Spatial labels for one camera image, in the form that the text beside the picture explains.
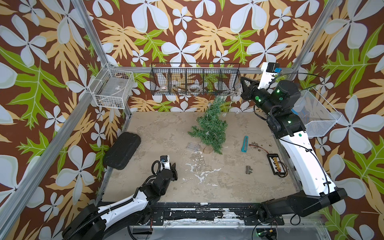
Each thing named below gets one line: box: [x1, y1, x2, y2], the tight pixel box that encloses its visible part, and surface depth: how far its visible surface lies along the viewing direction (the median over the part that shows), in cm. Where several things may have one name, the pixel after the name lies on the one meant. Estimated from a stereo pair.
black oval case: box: [103, 132, 141, 170], surface depth 93 cm
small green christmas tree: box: [188, 96, 228, 154], surface depth 81 cm
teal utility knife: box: [241, 135, 249, 153], surface depth 103 cm
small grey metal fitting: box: [245, 165, 253, 175], surface depth 90 cm
